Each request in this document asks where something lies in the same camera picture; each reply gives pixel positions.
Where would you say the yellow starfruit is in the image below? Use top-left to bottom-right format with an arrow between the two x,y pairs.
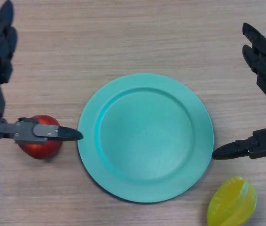
206,176 -> 258,226

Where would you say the red apple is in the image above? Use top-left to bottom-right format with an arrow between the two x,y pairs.
17,114 -> 62,160

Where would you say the green round plate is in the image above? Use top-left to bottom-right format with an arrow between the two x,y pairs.
77,73 -> 215,203

